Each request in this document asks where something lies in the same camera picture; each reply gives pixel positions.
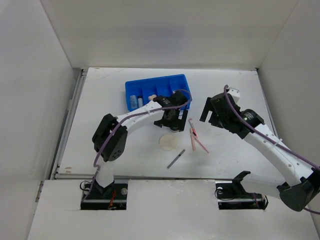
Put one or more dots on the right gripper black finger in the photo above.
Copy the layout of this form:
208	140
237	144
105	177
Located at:
214	120
206	110

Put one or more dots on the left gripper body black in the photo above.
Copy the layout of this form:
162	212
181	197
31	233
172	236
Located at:
173	121

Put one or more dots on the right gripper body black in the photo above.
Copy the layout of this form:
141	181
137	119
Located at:
224	121

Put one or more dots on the round beige powder puff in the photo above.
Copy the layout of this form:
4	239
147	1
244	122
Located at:
168	142

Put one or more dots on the beige makeup sponge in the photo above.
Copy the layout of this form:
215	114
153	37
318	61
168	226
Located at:
151	97

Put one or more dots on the grey eyeliner pencil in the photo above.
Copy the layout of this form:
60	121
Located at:
176	158

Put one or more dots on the small bottle black cap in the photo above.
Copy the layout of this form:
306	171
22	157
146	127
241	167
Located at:
140	101

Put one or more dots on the clear small bottle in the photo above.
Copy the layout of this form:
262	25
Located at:
133	102

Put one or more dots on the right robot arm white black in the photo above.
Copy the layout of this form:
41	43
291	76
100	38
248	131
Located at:
299	182

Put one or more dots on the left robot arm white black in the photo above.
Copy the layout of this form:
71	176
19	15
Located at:
109	139

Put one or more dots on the blue plastic divided tray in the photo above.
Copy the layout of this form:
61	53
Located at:
163	85

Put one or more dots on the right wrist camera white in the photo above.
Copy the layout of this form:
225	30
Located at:
234	93

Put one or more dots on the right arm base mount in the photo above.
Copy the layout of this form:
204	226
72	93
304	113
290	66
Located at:
232	196

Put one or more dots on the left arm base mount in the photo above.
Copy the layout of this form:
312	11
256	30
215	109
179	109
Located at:
113	198

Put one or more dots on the aluminium rail left side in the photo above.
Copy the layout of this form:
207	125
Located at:
76	89

